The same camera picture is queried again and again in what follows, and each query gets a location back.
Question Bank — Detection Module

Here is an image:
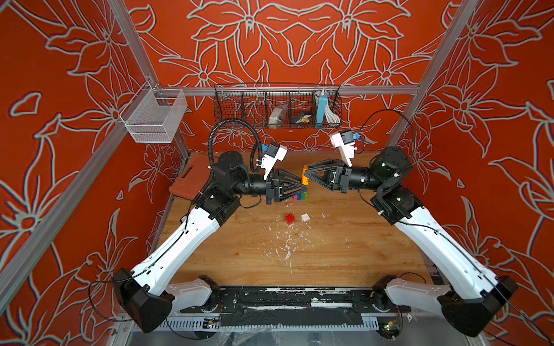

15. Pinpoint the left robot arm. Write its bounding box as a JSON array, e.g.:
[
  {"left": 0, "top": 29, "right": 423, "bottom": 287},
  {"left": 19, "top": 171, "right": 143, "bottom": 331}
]
[{"left": 112, "top": 143, "right": 307, "bottom": 333}]

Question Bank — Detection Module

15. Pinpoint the red lego brick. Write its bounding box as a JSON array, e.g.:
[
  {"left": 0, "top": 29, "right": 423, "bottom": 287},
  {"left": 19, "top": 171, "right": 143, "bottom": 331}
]
[{"left": 284, "top": 213, "right": 296, "bottom": 226}]

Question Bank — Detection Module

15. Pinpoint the black wire basket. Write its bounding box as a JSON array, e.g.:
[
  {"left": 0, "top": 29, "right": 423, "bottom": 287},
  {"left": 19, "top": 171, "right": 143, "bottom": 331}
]
[{"left": 214, "top": 82, "right": 344, "bottom": 130}]

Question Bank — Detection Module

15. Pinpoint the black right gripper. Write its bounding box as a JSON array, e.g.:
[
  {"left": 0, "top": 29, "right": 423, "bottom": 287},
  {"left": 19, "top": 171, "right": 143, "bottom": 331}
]
[{"left": 305, "top": 163, "right": 390, "bottom": 200}]

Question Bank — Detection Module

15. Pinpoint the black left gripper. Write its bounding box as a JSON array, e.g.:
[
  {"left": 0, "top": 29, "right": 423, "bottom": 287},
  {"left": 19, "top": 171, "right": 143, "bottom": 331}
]
[{"left": 231, "top": 169, "right": 307, "bottom": 208}]

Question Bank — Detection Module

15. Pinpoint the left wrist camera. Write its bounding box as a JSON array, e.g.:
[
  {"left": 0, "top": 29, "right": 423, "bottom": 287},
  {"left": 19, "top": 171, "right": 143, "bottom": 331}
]
[{"left": 261, "top": 142, "right": 288, "bottom": 180}]

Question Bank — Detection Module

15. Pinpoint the white wire basket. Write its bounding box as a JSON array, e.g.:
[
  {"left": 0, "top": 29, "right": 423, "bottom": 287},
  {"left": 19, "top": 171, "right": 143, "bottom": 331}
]
[{"left": 121, "top": 89, "right": 188, "bottom": 144}]

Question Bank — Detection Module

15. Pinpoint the grey packet in basket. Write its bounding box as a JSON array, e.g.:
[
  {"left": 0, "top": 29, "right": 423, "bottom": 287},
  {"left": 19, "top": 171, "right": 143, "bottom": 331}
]
[{"left": 268, "top": 105, "right": 288, "bottom": 129}]

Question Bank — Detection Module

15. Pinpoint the orange tool case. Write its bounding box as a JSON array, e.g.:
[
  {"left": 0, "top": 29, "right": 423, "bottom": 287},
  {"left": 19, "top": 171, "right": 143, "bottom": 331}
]
[{"left": 169, "top": 153, "right": 211, "bottom": 200}]

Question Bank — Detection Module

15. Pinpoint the black item in basket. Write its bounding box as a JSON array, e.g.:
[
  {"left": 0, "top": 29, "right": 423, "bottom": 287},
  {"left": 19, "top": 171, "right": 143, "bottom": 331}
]
[{"left": 291, "top": 112, "right": 312, "bottom": 125}]

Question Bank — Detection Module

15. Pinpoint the white cable bundle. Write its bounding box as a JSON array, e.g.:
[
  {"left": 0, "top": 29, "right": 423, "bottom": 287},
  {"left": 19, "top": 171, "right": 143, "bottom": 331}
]
[{"left": 325, "top": 103, "right": 343, "bottom": 127}]

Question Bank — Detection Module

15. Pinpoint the orange lego brick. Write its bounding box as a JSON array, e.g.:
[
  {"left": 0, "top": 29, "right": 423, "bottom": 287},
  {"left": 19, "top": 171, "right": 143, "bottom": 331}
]
[{"left": 302, "top": 166, "right": 309, "bottom": 186}]

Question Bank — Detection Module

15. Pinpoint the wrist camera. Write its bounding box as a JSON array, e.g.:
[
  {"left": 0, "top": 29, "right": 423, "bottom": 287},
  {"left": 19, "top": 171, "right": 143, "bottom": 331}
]
[
  {"left": 330, "top": 130, "right": 358, "bottom": 167},
  {"left": 261, "top": 142, "right": 288, "bottom": 180}
]

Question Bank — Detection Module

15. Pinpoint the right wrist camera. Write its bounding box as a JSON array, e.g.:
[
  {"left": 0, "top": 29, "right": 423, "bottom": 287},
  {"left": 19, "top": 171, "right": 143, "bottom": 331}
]
[{"left": 330, "top": 130, "right": 358, "bottom": 167}]

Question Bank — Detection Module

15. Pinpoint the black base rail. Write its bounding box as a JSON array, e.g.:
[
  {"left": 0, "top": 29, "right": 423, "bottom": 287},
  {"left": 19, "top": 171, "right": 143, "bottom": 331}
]
[{"left": 181, "top": 285, "right": 411, "bottom": 327}]

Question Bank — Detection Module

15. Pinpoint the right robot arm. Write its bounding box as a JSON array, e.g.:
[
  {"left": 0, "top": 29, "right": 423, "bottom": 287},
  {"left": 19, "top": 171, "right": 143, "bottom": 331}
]
[{"left": 303, "top": 147, "right": 517, "bottom": 337}]

